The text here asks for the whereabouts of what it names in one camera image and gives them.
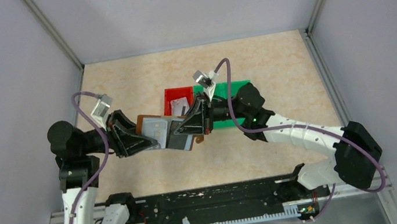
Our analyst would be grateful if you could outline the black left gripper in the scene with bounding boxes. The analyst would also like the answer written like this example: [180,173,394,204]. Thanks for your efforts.
[76,104,160,162]

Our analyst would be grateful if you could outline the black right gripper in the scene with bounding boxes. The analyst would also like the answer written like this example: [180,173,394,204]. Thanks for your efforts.
[168,85,250,140]

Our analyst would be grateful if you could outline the brown leather card holder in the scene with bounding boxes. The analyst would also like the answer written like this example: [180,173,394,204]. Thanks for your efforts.
[136,114,204,151]

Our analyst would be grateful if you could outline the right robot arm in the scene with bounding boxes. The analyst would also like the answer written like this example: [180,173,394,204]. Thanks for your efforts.
[174,82,386,198]

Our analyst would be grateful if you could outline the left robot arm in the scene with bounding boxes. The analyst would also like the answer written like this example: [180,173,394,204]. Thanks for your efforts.
[47,110,158,224]

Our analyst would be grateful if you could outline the silver VIP card pile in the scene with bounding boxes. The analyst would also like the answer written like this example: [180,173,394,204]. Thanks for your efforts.
[170,97,190,116]

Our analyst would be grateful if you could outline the green bin with gold cards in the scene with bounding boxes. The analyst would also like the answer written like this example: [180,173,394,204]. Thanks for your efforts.
[193,84,236,129]

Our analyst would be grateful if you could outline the green bin with black cards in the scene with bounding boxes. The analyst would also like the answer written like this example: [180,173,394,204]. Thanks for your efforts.
[217,80,251,95]

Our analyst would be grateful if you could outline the red plastic bin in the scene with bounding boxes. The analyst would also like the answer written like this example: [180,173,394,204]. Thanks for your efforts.
[164,86,194,116]

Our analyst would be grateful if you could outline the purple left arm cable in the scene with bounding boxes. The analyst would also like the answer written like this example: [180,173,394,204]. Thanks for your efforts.
[43,88,122,224]

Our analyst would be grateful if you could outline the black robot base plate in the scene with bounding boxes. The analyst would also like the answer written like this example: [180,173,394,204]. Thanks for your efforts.
[126,174,330,224]

